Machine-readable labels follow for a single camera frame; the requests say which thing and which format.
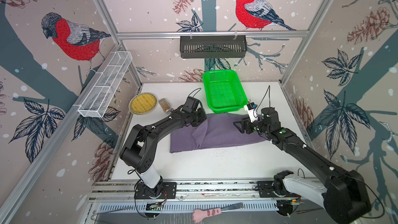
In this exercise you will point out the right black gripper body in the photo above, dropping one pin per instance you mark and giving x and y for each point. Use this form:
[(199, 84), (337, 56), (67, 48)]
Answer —
[(257, 126)]

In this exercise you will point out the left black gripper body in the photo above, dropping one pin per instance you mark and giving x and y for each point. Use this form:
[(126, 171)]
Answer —
[(198, 117)]

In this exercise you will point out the purple trousers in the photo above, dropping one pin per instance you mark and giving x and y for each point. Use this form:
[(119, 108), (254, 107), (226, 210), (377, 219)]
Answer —
[(217, 131)]

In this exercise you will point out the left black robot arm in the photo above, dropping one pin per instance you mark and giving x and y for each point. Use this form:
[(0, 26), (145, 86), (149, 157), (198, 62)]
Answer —
[(140, 147)]

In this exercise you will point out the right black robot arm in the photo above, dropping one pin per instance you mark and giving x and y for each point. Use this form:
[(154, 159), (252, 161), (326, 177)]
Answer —
[(343, 194)]

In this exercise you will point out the green plastic basket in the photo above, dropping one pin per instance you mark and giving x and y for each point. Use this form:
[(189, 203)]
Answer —
[(224, 92)]

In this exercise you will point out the yellow round plate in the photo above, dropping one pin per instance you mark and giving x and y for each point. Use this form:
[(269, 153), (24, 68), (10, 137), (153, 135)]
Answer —
[(143, 103)]

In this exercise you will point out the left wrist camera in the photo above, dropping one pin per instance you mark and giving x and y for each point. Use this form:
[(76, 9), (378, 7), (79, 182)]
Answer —
[(191, 104)]

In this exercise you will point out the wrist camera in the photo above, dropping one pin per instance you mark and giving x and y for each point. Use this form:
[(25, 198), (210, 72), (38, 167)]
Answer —
[(191, 104), (251, 109)]

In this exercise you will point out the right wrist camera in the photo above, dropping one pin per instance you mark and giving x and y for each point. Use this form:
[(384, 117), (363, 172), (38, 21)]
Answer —
[(251, 109)]

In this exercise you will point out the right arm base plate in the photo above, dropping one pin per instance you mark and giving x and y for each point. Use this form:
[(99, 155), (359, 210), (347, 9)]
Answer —
[(266, 190)]

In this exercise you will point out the black hanging wall basket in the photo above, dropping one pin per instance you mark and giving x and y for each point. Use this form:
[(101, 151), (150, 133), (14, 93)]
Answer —
[(206, 47)]

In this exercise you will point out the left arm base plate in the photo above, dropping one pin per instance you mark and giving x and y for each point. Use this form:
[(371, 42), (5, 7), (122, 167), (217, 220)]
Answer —
[(162, 190)]

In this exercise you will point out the white ventilated cable duct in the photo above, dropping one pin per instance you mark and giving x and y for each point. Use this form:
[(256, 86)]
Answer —
[(175, 207)]

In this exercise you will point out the white wire mesh shelf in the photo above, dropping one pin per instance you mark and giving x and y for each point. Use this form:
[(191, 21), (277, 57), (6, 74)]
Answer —
[(100, 95)]

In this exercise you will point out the aluminium mounting rail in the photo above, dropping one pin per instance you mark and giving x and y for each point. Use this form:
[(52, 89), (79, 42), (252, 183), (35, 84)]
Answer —
[(217, 189)]

